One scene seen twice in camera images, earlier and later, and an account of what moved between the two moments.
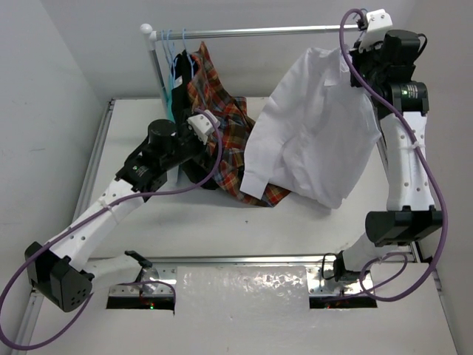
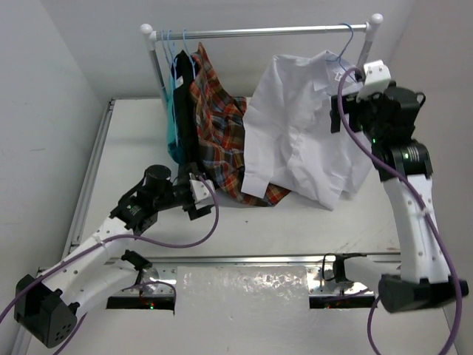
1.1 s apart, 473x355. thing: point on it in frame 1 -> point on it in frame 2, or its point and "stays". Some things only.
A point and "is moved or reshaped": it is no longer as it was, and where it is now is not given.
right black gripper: (359, 56) -> (350, 105)
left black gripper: (197, 149) -> (191, 205)
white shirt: (314, 132) is moved or reshaped
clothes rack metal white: (148, 32) stays
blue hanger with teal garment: (164, 46) stays
